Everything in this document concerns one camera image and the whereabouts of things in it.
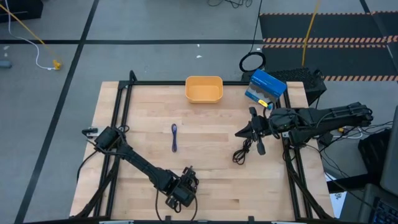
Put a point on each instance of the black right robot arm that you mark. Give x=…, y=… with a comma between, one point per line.
x=326, y=116

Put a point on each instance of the blue cardboard box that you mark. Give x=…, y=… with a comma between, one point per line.
x=269, y=82

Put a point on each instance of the black mat with hazard stripes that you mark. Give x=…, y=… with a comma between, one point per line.
x=342, y=28

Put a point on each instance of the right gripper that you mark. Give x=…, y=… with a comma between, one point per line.
x=259, y=127

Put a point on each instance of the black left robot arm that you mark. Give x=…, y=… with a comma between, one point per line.
x=140, y=161

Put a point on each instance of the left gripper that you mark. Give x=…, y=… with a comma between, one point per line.
x=184, y=195

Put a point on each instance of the black cabinet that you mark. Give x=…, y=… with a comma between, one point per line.
x=21, y=9

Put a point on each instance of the black keyboard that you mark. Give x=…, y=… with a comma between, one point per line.
x=387, y=214

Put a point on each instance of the black frame corner bracket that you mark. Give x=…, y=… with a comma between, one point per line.
x=133, y=76

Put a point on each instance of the orange plastic bin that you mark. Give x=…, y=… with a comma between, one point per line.
x=204, y=91

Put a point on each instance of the black equipment box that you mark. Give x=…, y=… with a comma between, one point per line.
x=373, y=155

